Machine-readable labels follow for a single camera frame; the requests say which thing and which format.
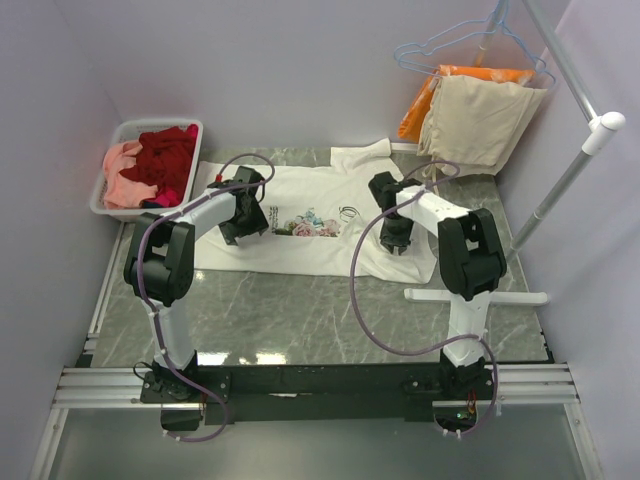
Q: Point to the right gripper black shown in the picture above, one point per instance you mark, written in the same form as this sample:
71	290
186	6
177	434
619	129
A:
401	241

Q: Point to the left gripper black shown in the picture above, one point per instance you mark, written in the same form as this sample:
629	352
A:
258	224

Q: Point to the white floral print t-shirt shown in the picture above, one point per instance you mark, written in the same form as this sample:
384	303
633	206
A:
320	222

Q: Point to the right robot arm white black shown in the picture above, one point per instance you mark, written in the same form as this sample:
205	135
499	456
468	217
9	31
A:
471	263

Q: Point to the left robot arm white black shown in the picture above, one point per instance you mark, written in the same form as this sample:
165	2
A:
160	264

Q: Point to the dark red garment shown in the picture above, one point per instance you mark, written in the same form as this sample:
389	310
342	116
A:
160	160

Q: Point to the white plastic laundry basket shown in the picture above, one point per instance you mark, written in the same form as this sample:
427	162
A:
149	166

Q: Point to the orange hanging garment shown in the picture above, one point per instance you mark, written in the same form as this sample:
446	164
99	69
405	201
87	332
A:
411	124

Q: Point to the beige hanging garment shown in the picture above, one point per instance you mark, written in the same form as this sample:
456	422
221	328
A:
476	124

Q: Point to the aluminium black mounting rail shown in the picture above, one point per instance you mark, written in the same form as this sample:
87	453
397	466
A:
208	395

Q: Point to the blue wire hanger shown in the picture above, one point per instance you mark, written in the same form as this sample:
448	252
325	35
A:
543	78
420	56

